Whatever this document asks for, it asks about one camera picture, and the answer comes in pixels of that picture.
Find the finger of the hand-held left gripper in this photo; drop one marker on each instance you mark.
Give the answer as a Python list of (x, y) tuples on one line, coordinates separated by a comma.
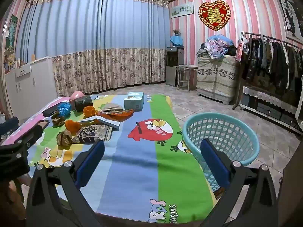
[(30, 134), (9, 126)]

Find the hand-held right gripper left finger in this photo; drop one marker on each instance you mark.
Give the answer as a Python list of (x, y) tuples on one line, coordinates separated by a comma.
[(91, 163)]

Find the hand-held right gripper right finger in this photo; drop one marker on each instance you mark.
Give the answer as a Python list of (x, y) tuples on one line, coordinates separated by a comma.
[(216, 163)]

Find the dark patterned packet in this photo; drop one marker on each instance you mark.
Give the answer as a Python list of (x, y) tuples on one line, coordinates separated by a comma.
[(90, 133)]

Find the brown paper ball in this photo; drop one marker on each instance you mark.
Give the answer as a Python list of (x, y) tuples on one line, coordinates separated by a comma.
[(58, 120), (64, 138)]

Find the teal plastic mesh basket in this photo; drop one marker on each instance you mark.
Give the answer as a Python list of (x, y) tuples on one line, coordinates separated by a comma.
[(213, 132)]

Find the orange plastic bowl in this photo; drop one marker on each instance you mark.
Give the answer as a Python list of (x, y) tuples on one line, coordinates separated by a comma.
[(71, 125)]

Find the blue plastic bag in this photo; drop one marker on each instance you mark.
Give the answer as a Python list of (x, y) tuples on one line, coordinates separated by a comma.
[(64, 108)]

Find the white blue cardboard strip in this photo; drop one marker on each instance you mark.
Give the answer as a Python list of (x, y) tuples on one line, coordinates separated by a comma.
[(106, 122)]

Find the peeled orange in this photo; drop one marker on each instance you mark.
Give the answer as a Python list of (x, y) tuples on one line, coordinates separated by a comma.
[(88, 110)]

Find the orange plate with cloth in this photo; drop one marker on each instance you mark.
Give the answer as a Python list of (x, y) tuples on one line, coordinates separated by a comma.
[(120, 114)]

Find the grey cloth pouch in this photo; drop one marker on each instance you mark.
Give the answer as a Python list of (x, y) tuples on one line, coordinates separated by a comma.
[(112, 106)]

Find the black textured cup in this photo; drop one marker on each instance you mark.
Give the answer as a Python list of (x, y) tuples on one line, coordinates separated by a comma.
[(82, 102)]

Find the person's left forearm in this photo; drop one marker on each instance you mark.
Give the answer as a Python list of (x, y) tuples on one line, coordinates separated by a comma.
[(16, 196)]

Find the black rectangular case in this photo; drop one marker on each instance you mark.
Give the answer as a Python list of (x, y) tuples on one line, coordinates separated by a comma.
[(49, 111)]

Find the cartoon bird printed blanket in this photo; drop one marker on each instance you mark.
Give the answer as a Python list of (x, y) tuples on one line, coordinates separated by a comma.
[(132, 170)]

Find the white cabinet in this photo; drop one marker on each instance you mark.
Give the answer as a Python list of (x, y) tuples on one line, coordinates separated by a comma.
[(28, 87)]

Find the pink mug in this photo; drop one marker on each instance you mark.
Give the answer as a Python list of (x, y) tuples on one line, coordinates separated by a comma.
[(77, 95)]

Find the light blue tissue box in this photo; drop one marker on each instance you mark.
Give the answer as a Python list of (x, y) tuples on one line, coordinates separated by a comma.
[(133, 102)]

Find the low cabinet with lace cover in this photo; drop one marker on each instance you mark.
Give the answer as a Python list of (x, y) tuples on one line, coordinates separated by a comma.
[(265, 97)]

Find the patterned cloth covered cabinet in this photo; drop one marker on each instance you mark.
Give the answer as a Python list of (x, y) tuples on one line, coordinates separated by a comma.
[(217, 75)]

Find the small metal side table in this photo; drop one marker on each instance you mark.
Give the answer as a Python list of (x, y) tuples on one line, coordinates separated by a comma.
[(187, 66)]

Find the grey water dispenser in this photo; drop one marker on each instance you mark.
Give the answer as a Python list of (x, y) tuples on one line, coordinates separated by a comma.
[(174, 63)]

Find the blue floral curtain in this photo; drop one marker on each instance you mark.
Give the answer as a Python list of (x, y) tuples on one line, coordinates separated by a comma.
[(94, 40)]

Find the pink gift bag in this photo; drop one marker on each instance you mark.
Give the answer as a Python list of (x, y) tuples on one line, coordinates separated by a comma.
[(239, 49)]

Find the pile of clothes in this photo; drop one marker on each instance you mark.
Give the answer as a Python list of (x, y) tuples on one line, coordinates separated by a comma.
[(216, 45)]

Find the row of hanging clothes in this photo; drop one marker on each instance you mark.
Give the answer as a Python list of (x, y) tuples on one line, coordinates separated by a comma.
[(272, 56)]

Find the blue plastic cover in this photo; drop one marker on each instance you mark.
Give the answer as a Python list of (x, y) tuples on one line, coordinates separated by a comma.
[(176, 41)]

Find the small potted plant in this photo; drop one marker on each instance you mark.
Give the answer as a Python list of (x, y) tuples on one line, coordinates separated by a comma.
[(177, 32)]

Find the metal clothes rack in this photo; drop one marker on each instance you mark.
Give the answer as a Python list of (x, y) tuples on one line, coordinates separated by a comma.
[(272, 38)]

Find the colourful cartoon wall poster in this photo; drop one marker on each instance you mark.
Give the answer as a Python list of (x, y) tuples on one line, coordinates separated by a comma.
[(12, 32)]

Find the red heart wall decoration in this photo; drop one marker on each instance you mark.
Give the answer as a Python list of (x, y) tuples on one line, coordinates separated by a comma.
[(214, 16)]

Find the wall picture with clock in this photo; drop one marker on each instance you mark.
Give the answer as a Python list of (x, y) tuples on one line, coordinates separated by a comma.
[(182, 10)]

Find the framed window wall poster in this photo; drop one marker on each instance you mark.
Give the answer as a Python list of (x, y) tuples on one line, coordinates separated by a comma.
[(291, 16)]

